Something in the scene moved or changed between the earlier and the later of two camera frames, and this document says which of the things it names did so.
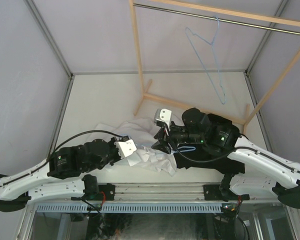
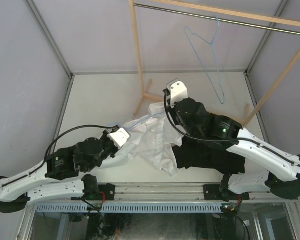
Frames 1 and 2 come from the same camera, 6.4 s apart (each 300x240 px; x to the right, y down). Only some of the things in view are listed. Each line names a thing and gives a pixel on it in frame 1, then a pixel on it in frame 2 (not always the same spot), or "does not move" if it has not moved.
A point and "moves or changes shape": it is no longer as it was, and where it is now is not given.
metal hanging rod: (263, 26) does not move
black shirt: (190, 155) does not move
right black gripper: (164, 139) -> (171, 108)
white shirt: (141, 130) moves or changes shape
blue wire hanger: (177, 151) -> (137, 124)
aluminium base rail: (156, 193) does not move
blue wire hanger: (224, 101) does not move
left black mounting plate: (106, 192) does not move
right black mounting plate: (212, 192) does not move
